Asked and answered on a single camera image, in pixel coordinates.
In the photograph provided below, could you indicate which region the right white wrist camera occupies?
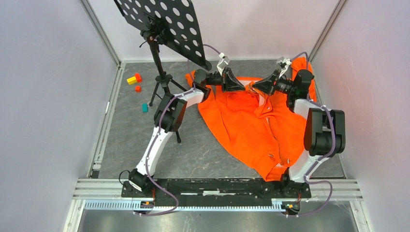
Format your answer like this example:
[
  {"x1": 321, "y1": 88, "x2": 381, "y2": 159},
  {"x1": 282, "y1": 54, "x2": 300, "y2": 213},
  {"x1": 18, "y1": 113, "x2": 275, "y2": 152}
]
[{"x1": 277, "y1": 57, "x2": 292, "y2": 78}]

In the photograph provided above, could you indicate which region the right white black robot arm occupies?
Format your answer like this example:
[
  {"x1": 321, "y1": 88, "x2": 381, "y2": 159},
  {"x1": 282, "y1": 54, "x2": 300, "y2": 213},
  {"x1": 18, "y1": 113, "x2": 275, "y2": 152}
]
[{"x1": 253, "y1": 69, "x2": 346, "y2": 197}]

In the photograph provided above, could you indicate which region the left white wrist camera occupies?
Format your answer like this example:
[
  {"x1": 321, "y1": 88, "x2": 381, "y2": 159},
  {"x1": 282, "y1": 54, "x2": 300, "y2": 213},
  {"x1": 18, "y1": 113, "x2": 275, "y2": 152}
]
[{"x1": 217, "y1": 53, "x2": 230, "y2": 75}]

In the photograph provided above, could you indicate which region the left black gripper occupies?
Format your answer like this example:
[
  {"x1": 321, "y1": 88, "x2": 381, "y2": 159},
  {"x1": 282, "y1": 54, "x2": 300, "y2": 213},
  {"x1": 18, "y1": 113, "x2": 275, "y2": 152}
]
[{"x1": 205, "y1": 67, "x2": 246, "y2": 93}]

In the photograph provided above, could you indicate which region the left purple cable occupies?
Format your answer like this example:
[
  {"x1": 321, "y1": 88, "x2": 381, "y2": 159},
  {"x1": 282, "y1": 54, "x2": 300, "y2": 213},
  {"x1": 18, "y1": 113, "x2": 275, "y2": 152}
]
[{"x1": 133, "y1": 44, "x2": 223, "y2": 218}]

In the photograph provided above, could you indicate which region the purple cable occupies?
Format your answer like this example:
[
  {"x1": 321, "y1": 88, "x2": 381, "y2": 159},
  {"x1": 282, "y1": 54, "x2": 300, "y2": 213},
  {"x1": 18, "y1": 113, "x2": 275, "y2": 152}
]
[
  {"x1": 133, "y1": 44, "x2": 223, "y2": 218},
  {"x1": 285, "y1": 51, "x2": 337, "y2": 218}
]

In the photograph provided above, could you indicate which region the red block on yellow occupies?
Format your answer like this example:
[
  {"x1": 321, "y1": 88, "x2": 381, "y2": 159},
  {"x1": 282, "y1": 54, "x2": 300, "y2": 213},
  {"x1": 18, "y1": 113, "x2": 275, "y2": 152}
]
[{"x1": 134, "y1": 73, "x2": 142, "y2": 83}]

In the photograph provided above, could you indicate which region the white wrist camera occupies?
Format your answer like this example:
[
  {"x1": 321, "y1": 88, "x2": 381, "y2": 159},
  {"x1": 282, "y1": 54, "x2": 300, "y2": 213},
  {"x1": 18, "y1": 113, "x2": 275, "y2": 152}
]
[
  {"x1": 217, "y1": 53, "x2": 230, "y2": 75},
  {"x1": 277, "y1": 57, "x2": 292, "y2": 78}
]

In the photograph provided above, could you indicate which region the orange jacket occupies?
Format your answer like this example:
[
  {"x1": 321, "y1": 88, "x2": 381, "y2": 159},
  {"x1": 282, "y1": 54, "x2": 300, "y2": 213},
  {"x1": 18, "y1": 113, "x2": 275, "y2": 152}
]
[{"x1": 198, "y1": 77, "x2": 307, "y2": 181}]

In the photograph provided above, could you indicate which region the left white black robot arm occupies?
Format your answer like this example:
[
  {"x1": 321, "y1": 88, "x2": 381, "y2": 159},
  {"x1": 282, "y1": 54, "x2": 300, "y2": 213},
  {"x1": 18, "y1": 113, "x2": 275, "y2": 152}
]
[{"x1": 129, "y1": 68, "x2": 245, "y2": 197}]

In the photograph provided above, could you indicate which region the teal block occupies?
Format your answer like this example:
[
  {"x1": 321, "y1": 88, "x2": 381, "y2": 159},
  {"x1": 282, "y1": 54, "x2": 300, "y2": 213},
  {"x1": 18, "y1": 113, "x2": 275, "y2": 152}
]
[{"x1": 141, "y1": 103, "x2": 148, "y2": 113}]

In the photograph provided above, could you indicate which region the black perforated music stand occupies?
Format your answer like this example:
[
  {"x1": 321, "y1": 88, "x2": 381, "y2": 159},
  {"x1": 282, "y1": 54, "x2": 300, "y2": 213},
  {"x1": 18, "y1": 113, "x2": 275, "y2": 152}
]
[{"x1": 114, "y1": 0, "x2": 213, "y2": 144}]

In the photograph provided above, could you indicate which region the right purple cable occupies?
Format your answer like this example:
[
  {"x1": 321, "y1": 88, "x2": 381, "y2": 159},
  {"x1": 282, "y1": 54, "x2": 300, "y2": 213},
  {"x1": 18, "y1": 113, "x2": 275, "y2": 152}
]
[{"x1": 285, "y1": 51, "x2": 337, "y2": 218}]

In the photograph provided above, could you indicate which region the grey slotted cable duct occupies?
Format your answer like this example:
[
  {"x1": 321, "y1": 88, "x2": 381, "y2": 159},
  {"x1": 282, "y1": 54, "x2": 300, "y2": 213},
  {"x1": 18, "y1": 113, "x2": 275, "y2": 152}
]
[{"x1": 84, "y1": 200, "x2": 285, "y2": 212}]

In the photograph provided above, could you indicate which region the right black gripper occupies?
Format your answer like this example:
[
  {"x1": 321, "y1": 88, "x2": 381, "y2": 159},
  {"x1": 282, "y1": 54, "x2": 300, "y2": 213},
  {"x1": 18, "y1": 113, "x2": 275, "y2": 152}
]
[{"x1": 252, "y1": 70, "x2": 296, "y2": 97}]

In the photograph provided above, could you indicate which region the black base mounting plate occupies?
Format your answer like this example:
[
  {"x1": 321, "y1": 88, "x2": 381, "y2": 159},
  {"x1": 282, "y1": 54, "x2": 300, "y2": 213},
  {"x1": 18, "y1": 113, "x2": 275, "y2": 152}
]
[{"x1": 121, "y1": 178, "x2": 311, "y2": 206}]

